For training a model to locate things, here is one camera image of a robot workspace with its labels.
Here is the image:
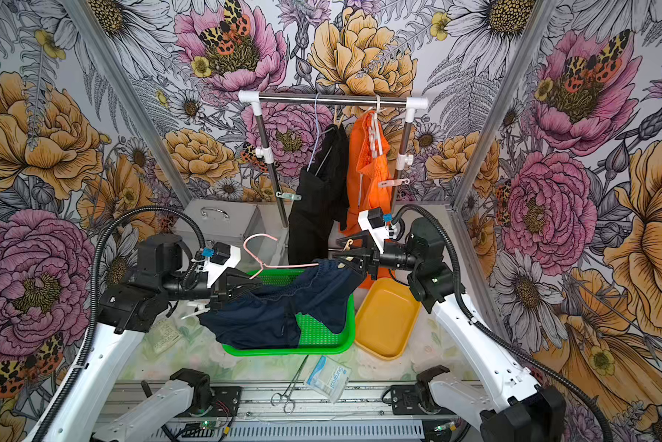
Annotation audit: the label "surgical mask packet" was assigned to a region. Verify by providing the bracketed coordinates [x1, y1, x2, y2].
[304, 355, 351, 403]

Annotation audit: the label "green plastic basket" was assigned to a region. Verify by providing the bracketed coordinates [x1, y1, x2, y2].
[221, 269, 357, 357]

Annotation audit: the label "white hanger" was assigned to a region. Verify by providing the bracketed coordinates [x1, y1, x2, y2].
[369, 96, 384, 158]

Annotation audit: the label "blue hanger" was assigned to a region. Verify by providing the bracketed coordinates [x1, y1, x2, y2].
[306, 92, 321, 172]

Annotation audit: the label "pink hanger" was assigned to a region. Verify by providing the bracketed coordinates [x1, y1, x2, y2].
[243, 233, 320, 280]

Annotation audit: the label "clothes rack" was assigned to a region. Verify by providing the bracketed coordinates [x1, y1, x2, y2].
[238, 89, 430, 228]

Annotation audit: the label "navy blue shorts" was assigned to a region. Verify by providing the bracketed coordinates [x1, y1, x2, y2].
[197, 258, 365, 351]

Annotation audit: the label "green clothespin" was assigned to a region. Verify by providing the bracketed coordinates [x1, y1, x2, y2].
[276, 192, 302, 202]

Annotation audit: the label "yellow plastic tray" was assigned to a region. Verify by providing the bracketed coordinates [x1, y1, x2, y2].
[355, 278, 421, 361]

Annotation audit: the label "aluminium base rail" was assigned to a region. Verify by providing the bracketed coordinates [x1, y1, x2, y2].
[96, 381, 473, 441]

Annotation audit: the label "orange shorts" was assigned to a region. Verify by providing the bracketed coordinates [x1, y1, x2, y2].
[338, 109, 394, 289]

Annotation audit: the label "white clothespin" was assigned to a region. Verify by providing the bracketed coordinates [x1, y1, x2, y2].
[180, 302, 210, 320]

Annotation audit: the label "yellow clothespin on black shorts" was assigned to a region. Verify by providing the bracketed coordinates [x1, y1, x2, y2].
[333, 107, 343, 127]

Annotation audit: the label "black shorts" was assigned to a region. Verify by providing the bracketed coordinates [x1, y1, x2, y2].
[288, 124, 349, 264]

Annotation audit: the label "pink clothespin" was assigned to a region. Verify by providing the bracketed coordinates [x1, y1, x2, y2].
[378, 179, 410, 188]

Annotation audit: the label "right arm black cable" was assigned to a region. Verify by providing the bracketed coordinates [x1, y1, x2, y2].
[391, 203, 615, 442]

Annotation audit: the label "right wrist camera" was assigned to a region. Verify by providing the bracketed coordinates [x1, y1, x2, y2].
[358, 207, 394, 253]

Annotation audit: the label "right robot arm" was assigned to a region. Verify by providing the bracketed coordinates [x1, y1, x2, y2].
[335, 209, 566, 441]

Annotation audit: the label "silver metal case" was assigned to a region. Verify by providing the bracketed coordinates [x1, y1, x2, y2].
[185, 199, 287, 272]

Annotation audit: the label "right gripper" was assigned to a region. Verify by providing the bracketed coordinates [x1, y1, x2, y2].
[333, 230, 421, 281]

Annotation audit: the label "metal surgical scissors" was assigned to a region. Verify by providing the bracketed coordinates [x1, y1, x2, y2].
[270, 355, 309, 414]

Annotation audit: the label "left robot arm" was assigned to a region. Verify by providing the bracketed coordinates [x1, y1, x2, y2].
[27, 234, 257, 441]

